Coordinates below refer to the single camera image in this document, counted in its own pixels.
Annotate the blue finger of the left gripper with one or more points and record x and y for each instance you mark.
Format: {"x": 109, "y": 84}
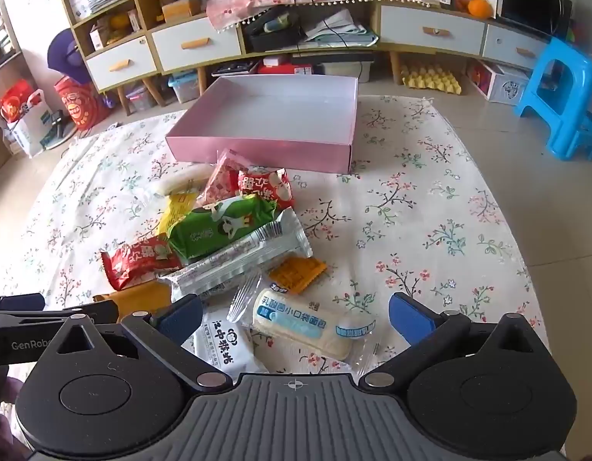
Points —
{"x": 30, "y": 302}

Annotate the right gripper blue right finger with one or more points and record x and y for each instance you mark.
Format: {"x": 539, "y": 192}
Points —
{"x": 411, "y": 319}

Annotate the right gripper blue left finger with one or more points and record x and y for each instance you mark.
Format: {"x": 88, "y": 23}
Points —
{"x": 179, "y": 320}

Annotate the gold brown bar packet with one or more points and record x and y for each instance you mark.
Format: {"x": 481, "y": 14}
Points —
{"x": 149, "y": 296}

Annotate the white red small packet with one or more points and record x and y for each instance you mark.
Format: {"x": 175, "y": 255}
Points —
{"x": 223, "y": 344}

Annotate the green chips packet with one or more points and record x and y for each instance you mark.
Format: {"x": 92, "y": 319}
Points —
{"x": 208, "y": 229}

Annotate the blue white bread packet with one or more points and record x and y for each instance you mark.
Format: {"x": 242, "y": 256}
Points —
{"x": 346, "y": 333}

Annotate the yellow snack packet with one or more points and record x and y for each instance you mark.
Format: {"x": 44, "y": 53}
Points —
{"x": 177, "y": 207}

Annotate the orange white small packet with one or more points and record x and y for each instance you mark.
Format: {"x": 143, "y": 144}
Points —
{"x": 295, "y": 274}

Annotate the silver cracker packet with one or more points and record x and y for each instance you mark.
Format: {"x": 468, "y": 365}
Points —
{"x": 262, "y": 249}

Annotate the clear white bread packet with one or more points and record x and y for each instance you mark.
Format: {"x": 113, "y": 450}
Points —
{"x": 184, "y": 179}

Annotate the pink rice cracker packet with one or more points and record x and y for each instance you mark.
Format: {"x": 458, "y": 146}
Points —
{"x": 224, "y": 181}

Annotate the floral table cloth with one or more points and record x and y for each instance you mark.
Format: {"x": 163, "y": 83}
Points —
{"x": 412, "y": 215}

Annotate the red lantern bag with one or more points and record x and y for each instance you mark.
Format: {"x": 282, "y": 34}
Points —
{"x": 84, "y": 104}

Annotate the pink cardboard box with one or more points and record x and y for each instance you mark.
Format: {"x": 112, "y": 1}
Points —
{"x": 299, "y": 122}

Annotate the clear storage bin blue lid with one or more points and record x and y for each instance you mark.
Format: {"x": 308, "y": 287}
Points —
{"x": 184, "y": 85}

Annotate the yellow egg tray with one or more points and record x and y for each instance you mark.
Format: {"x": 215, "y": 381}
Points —
{"x": 433, "y": 78}

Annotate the blue plastic stool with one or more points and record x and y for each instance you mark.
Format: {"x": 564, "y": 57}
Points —
{"x": 559, "y": 91}

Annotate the purple hat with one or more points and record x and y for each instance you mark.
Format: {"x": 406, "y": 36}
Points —
{"x": 63, "y": 56}

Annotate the white patterned storage box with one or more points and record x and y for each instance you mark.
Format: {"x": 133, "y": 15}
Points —
{"x": 498, "y": 84}

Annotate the clear bin under cabinet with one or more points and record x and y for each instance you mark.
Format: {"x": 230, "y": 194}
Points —
{"x": 356, "y": 69}

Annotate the wooden tv cabinet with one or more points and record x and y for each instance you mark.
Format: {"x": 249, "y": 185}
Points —
{"x": 122, "y": 41}

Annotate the red shoe box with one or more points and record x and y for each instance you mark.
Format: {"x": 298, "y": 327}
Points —
{"x": 285, "y": 69}

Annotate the black open case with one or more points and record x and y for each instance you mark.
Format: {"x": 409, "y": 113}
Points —
{"x": 275, "y": 29}

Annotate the orange fruit lower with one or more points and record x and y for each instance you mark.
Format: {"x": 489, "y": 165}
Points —
{"x": 480, "y": 9}

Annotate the black microwave oven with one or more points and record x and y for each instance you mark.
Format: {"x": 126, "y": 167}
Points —
{"x": 531, "y": 7}

